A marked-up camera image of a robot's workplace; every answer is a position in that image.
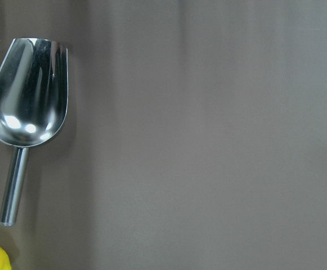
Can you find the steel ice scoop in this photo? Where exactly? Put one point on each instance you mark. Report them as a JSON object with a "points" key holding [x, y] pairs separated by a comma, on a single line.
{"points": [[33, 107]]}

